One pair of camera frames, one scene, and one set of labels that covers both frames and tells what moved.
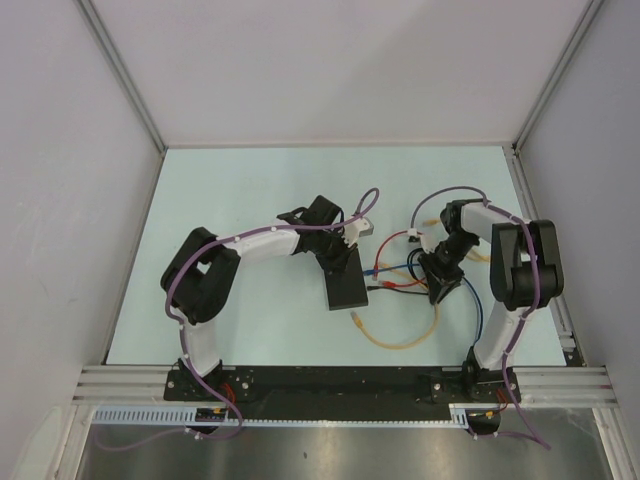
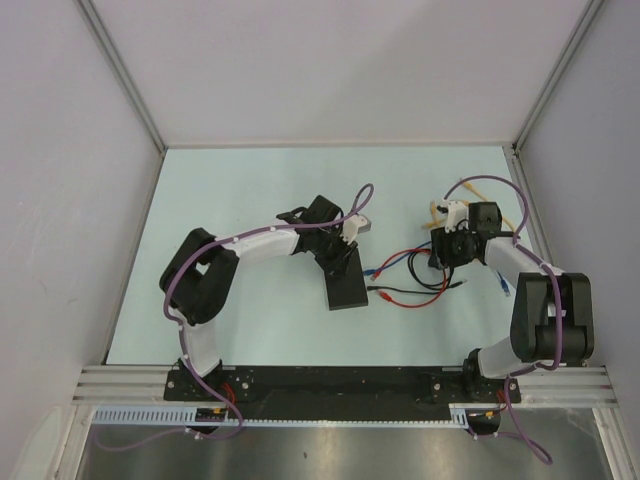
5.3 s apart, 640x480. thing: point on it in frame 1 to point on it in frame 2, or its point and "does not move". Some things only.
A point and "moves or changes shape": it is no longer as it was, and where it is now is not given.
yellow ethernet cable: x=359 y=325 to x=434 y=210
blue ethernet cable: x=462 y=278 moves or changes shape
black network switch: x=346 y=287 does not move
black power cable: x=409 y=265 does not move
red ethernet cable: x=376 y=268 to x=387 y=297
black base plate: x=338 y=393 does not move
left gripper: x=343 y=248 does not move
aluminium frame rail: x=565 y=384 does not move
